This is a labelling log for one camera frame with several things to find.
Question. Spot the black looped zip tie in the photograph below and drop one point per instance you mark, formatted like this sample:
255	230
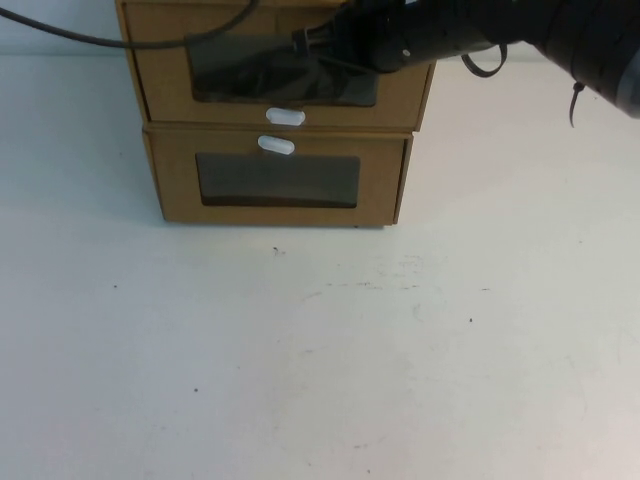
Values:
482	75

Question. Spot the black straight zip tie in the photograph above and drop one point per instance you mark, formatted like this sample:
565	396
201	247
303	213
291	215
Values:
574	107

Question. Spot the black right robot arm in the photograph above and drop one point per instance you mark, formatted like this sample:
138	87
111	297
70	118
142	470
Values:
500	25

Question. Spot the cardboard drawer with window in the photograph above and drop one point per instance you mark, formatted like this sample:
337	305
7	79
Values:
175	210
160	100

